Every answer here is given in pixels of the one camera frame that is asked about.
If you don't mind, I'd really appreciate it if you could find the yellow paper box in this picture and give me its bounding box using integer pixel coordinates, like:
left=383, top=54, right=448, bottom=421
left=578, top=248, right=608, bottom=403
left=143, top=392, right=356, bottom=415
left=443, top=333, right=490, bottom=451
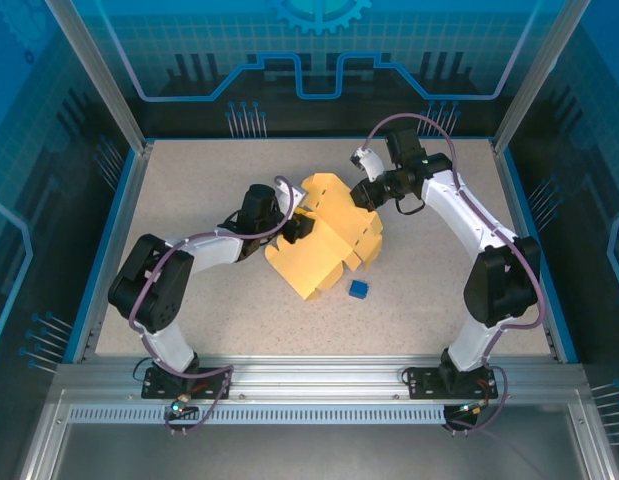
left=265, top=172, right=385, bottom=303

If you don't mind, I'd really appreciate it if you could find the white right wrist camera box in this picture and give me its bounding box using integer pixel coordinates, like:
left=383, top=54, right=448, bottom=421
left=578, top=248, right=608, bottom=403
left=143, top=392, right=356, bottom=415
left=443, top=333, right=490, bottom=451
left=349, top=147, right=385, bottom=182

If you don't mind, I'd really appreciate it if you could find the aluminium mounting rail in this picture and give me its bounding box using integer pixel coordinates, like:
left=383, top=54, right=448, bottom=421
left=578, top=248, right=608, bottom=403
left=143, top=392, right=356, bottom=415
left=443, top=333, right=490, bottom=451
left=53, top=355, right=588, bottom=406

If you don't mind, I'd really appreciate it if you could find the aluminium side rail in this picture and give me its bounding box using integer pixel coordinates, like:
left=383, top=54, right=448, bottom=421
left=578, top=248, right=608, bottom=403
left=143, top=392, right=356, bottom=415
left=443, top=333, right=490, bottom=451
left=490, top=139, right=563, bottom=364
left=71, top=141, right=155, bottom=364

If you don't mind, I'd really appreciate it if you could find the aluminium frame post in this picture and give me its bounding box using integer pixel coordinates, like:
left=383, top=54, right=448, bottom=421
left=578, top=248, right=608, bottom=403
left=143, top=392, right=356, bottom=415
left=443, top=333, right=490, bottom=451
left=491, top=0, right=593, bottom=156
left=44, top=0, right=155, bottom=154

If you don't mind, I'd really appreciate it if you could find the slotted grey cable duct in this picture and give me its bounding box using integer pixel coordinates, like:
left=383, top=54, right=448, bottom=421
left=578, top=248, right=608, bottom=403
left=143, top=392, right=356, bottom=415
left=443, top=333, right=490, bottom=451
left=67, top=405, right=448, bottom=426

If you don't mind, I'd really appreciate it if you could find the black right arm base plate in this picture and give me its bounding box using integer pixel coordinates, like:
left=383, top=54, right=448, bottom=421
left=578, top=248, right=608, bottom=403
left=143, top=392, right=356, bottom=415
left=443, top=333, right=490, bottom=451
left=406, top=366, right=499, bottom=401

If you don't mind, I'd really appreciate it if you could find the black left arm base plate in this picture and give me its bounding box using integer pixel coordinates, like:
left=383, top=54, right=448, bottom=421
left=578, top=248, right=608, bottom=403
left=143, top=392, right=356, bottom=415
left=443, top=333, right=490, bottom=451
left=141, top=367, right=234, bottom=401

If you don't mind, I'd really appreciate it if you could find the blue enclosure side trim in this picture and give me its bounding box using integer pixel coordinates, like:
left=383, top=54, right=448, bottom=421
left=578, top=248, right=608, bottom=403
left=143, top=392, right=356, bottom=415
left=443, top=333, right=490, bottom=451
left=501, top=147, right=579, bottom=364
left=61, top=147, right=140, bottom=364

